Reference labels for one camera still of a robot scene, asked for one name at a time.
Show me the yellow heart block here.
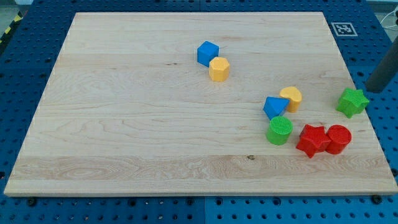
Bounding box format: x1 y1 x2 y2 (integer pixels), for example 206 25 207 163
279 86 303 113

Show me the blue triangle block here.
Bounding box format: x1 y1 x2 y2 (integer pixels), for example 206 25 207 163
263 96 290 120

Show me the green cylinder block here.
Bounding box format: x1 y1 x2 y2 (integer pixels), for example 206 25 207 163
266 116 293 146

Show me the green star block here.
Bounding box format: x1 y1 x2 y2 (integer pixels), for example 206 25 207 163
336 88 369 118

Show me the yellow black hazard tape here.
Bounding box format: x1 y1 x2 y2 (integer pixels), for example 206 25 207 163
1 12 24 44

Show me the white cable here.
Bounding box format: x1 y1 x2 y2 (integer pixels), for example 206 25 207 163
379 8 398 32

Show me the red cylinder block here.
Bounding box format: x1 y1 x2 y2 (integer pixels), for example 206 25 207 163
326 124 352 154

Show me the blue cube block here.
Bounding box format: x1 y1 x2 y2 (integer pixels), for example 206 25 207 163
197 41 220 67

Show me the white fiducial marker tag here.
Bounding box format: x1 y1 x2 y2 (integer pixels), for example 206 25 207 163
331 22 358 37

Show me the yellow hexagon block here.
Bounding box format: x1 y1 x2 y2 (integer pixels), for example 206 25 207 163
209 57 230 82

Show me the red star block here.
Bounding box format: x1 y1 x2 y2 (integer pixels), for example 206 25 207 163
296 124 331 158

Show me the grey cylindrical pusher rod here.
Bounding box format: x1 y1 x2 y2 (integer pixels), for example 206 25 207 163
365 38 397 93

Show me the wooden board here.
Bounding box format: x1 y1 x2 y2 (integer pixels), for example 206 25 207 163
4 12 397 197

